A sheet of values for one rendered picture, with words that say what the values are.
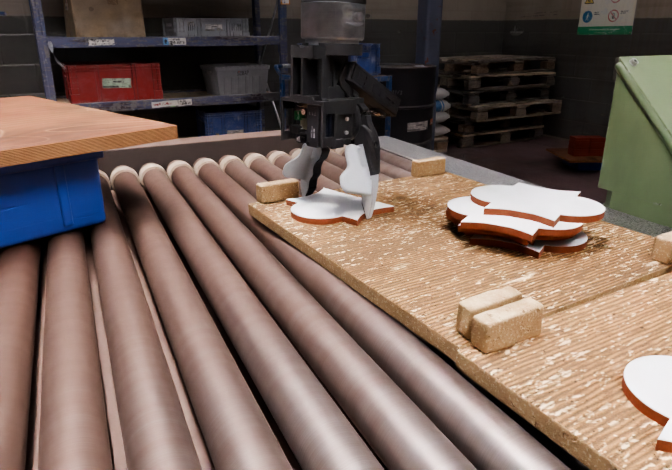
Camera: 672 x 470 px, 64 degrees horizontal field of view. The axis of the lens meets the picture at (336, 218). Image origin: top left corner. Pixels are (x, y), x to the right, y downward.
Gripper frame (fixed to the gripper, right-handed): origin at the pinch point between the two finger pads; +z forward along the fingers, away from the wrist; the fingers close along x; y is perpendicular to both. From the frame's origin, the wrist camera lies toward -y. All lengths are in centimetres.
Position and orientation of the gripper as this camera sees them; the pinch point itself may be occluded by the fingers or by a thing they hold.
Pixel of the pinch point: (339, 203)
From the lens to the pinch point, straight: 71.1
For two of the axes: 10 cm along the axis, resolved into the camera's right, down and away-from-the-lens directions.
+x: 7.4, 2.2, -6.3
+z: -0.3, 9.5, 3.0
